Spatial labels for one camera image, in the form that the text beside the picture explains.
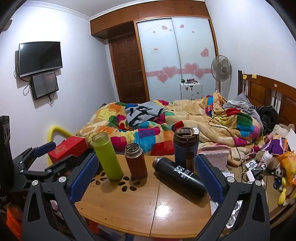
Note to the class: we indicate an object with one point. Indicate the orange snack bag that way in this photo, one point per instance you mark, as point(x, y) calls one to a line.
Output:
point(288, 165)

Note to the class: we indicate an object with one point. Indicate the wooden wardrobe with white doors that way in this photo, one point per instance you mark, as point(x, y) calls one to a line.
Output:
point(157, 34)

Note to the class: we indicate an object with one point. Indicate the black clothing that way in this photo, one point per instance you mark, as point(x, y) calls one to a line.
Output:
point(268, 118)

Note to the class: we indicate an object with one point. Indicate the colourful checked blanket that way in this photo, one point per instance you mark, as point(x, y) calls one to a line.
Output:
point(196, 111)

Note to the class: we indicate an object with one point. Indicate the small white bottle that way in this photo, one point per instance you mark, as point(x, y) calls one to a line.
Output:
point(268, 158)

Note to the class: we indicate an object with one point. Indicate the white power strip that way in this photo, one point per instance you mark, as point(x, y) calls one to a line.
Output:
point(253, 170)

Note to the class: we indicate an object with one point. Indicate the small black wall monitor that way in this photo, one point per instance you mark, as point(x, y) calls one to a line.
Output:
point(45, 84)

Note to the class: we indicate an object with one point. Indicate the pink pouch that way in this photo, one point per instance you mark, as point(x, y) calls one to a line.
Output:
point(217, 158)

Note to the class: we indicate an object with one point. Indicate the standing electric fan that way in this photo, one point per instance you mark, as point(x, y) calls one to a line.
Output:
point(220, 68)

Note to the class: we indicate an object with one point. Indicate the wooden bed headboard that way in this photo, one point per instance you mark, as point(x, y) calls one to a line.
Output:
point(256, 90)

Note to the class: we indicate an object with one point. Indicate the red-brown thermos cup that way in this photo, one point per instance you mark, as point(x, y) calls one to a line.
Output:
point(137, 165)

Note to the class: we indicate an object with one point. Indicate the grey cloth with black print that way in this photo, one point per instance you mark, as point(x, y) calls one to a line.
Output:
point(141, 111)

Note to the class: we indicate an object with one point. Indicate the brown wooden door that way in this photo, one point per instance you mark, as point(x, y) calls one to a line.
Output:
point(127, 69)

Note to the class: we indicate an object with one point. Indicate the dark blue lidded tumbler cup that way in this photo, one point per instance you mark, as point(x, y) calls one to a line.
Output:
point(185, 148)

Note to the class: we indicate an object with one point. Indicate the yellow foam tube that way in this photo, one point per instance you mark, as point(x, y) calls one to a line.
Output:
point(59, 129)

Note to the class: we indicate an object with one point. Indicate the black wall television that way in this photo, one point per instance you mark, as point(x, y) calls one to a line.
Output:
point(40, 58)

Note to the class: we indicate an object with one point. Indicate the grey plaid pillow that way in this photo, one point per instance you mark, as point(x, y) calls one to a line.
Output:
point(240, 99)

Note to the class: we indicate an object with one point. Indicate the small white cabinet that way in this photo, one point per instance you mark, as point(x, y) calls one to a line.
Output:
point(190, 91)

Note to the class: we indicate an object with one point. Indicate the red gift box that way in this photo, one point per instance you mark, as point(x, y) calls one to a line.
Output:
point(67, 146)

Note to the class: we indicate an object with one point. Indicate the green bottle cup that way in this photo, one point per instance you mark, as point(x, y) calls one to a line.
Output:
point(107, 157)

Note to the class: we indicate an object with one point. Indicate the black thermos bottle cup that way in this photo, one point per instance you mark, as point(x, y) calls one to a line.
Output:
point(178, 178)

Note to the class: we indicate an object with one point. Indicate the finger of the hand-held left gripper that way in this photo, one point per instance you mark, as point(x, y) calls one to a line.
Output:
point(45, 148)
point(66, 163)

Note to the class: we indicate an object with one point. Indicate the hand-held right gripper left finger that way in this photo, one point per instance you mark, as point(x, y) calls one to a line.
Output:
point(83, 177)

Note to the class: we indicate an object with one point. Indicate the yellow plush toy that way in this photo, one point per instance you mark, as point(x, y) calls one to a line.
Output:
point(286, 193)

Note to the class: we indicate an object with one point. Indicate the purple dressed doll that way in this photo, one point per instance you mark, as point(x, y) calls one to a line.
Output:
point(277, 144)

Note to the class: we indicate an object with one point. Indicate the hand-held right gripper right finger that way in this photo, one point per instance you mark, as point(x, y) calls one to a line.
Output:
point(211, 179)

